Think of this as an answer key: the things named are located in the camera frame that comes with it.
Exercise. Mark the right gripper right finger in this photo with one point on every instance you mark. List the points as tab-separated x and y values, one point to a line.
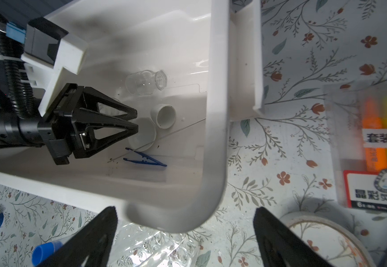
279	246

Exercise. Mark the small white crucible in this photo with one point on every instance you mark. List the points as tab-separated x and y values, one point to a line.
163	116

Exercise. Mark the blue plastic tweezers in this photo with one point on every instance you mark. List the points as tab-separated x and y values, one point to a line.
138	157

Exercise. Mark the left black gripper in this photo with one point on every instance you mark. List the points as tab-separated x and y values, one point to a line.
56	132

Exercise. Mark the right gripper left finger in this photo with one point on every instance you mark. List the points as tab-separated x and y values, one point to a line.
90	247

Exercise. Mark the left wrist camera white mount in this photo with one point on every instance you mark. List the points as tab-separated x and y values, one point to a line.
48	52

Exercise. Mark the white plastic storage bin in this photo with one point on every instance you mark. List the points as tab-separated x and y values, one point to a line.
212	59

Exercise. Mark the small clear glass beaker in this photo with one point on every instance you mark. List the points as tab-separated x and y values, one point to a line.
145	82

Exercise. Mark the colourful marker pack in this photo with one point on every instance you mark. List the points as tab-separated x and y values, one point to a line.
357	122

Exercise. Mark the clear plastic test tube rack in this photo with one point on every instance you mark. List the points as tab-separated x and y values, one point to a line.
138	246

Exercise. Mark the thin metal spoon rod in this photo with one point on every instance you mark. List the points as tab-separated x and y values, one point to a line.
161	138

